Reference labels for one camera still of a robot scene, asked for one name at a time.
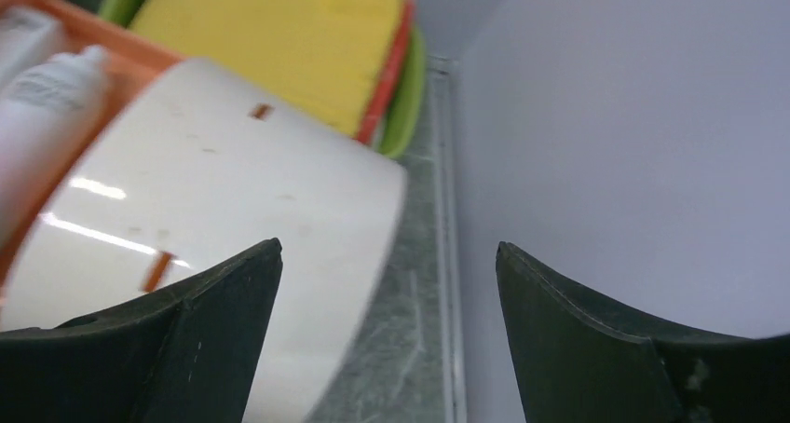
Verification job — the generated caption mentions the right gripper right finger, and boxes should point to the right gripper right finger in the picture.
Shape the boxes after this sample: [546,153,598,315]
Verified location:
[496,242,789,422]

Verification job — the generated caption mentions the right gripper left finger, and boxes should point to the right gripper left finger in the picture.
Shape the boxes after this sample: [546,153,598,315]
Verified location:
[1,239,283,422]

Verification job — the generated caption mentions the cream appliance with orange rim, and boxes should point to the cream appliance with orange rim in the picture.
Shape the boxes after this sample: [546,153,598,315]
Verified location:
[1,0,407,422]

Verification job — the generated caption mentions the red printed package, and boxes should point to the red printed package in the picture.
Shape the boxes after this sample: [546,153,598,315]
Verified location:
[355,0,415,144]

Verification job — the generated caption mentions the pink blue spray bottle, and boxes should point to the pink blue spray bottle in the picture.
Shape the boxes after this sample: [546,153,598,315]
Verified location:
[1,45,110,242]

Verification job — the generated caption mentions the yellow cloth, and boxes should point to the yellow cloth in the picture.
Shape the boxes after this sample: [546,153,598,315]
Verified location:
[130,0,405,139]

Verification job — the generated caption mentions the green plastic tray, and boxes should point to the green plastic tray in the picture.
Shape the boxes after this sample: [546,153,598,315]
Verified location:
[98,0,428,158]

